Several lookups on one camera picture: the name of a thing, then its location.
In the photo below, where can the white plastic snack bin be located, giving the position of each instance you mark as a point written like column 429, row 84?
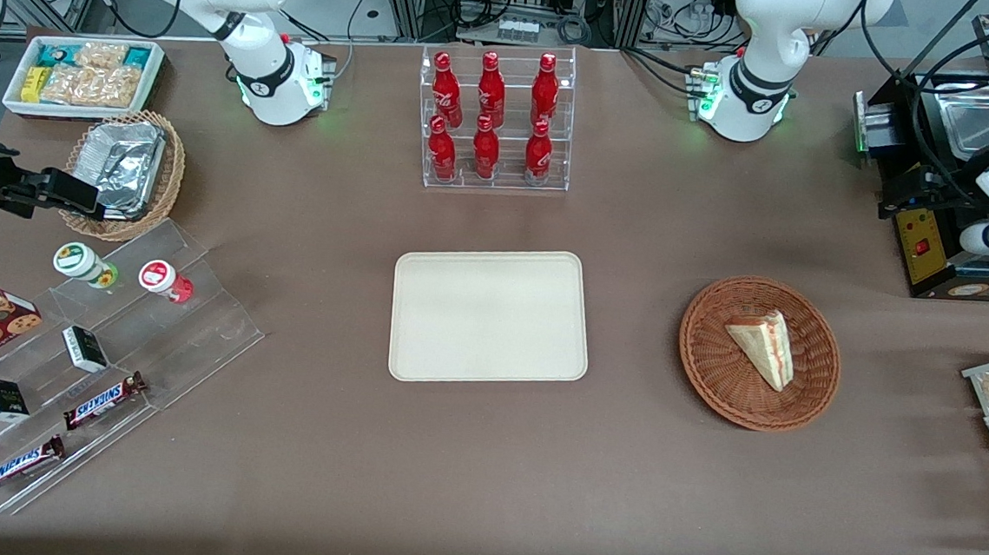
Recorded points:
column 154, row 71

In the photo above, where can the black food warmer machine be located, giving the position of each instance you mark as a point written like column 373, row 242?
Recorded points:
column 922, row 255

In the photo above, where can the small clear snack bag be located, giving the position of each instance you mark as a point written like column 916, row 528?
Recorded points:
column 101, row 54

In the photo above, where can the large clear snack bag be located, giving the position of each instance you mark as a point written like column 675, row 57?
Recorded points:
column 90, row 85

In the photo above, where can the aluminium foil container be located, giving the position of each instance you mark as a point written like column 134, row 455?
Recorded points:
column 119, row 164

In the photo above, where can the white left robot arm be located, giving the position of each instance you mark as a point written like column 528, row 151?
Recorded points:
column 750, row 104

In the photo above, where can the Snickers chocolate bar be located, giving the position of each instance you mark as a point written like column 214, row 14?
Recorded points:
column 18, row 464
column 103, row 401

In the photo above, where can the light tan wicker basket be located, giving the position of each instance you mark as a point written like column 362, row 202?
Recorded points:
column 173, row 177

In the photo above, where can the white power strip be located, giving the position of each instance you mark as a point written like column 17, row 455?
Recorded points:
column 519, row 30

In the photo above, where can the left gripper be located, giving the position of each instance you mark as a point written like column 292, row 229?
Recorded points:
column 954, row 181

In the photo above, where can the yellow snack packet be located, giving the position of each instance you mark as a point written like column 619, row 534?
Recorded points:
column 34, row 84

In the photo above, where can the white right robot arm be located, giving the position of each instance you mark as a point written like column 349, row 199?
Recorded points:
column 256, row 78

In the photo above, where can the clear acrylic stepped display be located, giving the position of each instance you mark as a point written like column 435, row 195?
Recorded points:
column 212, row 327

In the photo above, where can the black silver device box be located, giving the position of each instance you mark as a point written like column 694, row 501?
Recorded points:
column 887, row 122

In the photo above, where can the round brown wicker basket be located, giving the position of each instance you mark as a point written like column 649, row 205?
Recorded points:
column 715, row 363

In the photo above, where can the clear acrylic bottle rack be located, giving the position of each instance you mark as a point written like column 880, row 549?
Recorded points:
column 505, row 187

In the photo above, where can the teal snack packet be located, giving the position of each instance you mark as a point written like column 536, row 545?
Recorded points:
column 56, row 53

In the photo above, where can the red lid white jar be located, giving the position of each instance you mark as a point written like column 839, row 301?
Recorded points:
column 159, row 278

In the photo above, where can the small black box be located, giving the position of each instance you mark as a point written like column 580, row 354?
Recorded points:
column 3, row 400
column 85, row 349

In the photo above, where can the beige plastic tray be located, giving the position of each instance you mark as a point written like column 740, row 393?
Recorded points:
column 492, row 316

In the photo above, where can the triangular sandwich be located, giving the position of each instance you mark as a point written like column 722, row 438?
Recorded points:
column 764, row 349

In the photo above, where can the steel food pan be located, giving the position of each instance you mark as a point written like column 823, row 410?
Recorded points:
column 975, row 128

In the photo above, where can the red cola bottle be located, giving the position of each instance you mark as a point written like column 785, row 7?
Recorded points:
column 538, row 154
column 485, row 151
column 545, row 89
column 446, row 87
column 441, row 152
column 491, row 90

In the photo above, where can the green lid white jar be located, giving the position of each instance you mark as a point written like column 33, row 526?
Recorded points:
column 78, row 261

